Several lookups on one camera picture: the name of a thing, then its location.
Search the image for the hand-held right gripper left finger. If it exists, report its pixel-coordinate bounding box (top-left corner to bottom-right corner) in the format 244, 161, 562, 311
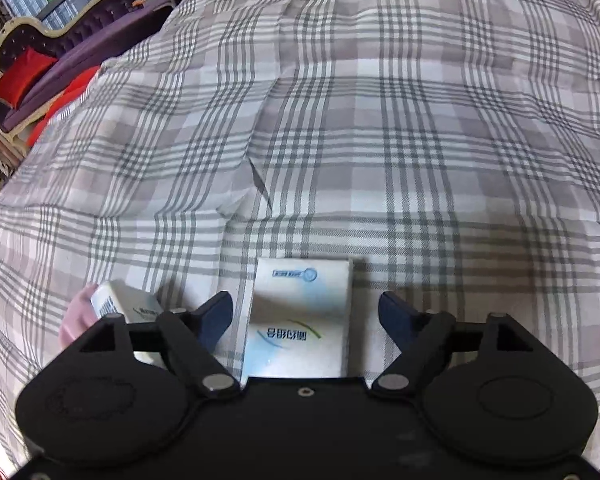
75, 290, 241, 394

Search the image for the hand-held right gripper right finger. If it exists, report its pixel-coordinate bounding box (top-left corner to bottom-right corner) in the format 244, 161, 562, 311
372, 291, 527, 396

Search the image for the white blue printed packet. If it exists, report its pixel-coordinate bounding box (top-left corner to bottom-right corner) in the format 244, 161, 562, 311
240, 257, 356, 386

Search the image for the small white box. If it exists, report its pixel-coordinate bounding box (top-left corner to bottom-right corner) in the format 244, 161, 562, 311
90, 280, 167, 364

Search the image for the pink cloth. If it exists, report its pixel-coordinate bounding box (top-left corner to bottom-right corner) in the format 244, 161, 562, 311
59, 284, 101, 349

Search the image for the grey plaid blanket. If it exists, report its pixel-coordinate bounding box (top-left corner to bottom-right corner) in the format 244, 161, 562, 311
0, 0, 600, 480

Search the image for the red cloth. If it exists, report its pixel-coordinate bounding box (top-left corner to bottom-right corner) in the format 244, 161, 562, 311
27, 65, 103, 150

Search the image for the purple sofa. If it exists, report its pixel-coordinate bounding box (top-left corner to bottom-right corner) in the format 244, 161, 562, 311
0, 0, 177, 136

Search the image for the red cushion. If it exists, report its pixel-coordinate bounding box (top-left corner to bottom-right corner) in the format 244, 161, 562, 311
0, 47, 60, 110

